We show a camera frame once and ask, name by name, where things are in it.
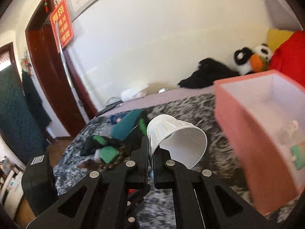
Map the brown wooden bead bracelet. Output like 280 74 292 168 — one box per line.
78 145 132 172

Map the black green glove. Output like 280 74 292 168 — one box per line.
123 110 149 157
80 135 121 156

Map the white paper cup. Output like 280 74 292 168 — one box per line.
147 114 208 169

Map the black white speckled blanket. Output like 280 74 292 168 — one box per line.
54 94 253 228

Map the teal glasses case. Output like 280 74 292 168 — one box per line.
110 109 142 141

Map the blue toy figure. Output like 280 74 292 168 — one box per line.
108 112 129 125

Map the dark hanging coat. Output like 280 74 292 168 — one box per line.
22 70 51 131

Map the dark red wooden door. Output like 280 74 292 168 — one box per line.
25 0 97 139

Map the pink storage box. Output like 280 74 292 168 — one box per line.
214 70 304 214

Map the white tissue pack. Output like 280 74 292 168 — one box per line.
120 88 147 102

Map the pink bed sheet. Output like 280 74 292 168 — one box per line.
96 85 214 117

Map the black garment on bed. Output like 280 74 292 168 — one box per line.
178 58 239 89

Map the panda plush toy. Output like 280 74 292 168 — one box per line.
234 44 273 76

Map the red poster with characters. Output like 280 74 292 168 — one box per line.
50 0 74 52

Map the red bag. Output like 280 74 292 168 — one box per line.
269 31 305 86

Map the yellow pillow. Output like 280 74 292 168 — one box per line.
267 28 294 52

